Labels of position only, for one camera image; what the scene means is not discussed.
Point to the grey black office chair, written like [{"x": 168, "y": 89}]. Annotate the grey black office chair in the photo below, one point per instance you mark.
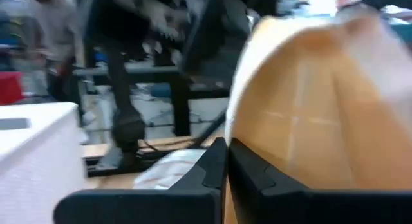
[{"x": 222, "y": 40}]

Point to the white striped towel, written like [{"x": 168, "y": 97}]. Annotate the white striped towel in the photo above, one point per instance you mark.
[{"x": 167, "y": 169}]

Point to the white perforated plastic basket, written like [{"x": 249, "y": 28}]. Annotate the white perforated plastic basket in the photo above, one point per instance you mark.
[{"x": 38, "y": 159}]

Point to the person's hand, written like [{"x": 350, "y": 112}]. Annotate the person's hand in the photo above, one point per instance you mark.
[{"x": 165, "y": 22}]

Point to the red plastic bin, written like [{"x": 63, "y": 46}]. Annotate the red plastic bin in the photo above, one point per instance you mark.
[{"x": 9, "y": 87}]

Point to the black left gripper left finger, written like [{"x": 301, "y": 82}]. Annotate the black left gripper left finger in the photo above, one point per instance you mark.
[{"x": 161, "y": 208}]

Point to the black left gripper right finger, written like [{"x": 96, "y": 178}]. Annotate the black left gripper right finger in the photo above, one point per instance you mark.
[{"x": 289, "y": 208}]

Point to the orange towel with white grid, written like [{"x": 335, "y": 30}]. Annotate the orange towel with white grid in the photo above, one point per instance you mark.
[{"x": 322, "y": 105}]

